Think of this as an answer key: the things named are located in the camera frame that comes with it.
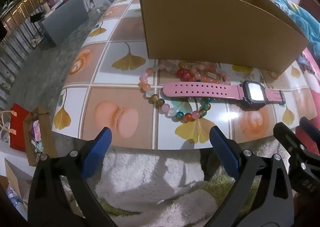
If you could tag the brown paper bag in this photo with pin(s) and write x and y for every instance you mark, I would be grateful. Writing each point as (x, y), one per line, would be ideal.
(42, 127)

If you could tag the pink floral blanket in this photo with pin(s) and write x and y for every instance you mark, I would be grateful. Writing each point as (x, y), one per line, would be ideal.
(312, 107)

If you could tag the blue blanket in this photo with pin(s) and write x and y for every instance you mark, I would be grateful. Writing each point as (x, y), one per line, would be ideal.
(300, 19)

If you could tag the grey storage box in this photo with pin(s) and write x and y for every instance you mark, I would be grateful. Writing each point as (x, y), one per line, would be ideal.
(65, 19)

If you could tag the gold butterfly charm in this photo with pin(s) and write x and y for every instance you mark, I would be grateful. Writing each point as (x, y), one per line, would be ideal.
(185, 64)

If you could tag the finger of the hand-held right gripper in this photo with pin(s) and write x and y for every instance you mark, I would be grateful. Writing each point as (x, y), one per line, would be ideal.
(295, 149)
(310, 128)

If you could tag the brown cardboard box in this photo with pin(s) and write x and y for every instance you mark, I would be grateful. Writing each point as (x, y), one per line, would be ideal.
(200, 29)

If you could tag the metal railing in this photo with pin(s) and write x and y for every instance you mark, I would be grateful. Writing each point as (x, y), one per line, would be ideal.
(15, 17)

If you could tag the red gift bag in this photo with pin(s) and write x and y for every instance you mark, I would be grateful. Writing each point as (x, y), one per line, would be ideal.
(18, 127)

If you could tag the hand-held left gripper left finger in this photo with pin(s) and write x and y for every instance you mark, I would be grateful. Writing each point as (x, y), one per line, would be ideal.
(100, 152)

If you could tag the white sandal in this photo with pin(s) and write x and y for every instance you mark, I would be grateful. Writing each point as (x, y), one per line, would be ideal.
(37, 41)

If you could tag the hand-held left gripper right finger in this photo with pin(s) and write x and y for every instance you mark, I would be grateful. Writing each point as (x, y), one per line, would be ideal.
(225, 152)

